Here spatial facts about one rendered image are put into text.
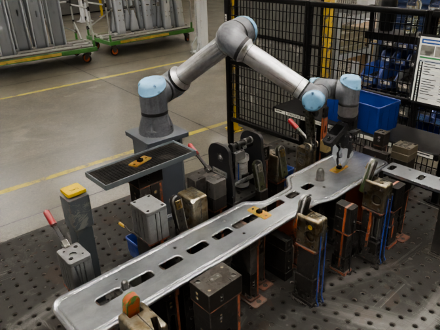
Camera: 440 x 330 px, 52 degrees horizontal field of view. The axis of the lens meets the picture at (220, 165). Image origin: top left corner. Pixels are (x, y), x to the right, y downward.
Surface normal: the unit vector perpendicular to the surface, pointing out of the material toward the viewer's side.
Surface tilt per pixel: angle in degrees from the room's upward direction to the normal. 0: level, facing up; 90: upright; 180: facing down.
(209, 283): 0
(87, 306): 0
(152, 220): 90
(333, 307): 0
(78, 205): 90
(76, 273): 90
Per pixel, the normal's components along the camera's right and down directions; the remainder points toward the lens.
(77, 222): 0.67, 0.31
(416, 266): -0.04, -0.90
